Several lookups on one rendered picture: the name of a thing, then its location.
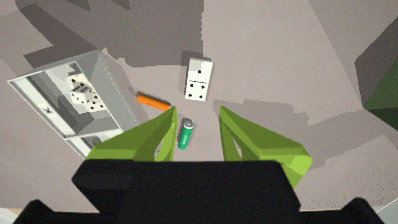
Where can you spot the green battery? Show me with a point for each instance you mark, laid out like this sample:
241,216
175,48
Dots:
185,135

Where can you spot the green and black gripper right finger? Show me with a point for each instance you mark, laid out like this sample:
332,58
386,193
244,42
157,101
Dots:
259,143

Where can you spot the white rack of three labelled bins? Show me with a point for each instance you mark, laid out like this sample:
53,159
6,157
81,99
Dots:
75,123

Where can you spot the orange battery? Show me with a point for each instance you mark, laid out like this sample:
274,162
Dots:
153,102

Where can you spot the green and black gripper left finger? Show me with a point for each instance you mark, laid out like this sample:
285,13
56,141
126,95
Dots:
140,142

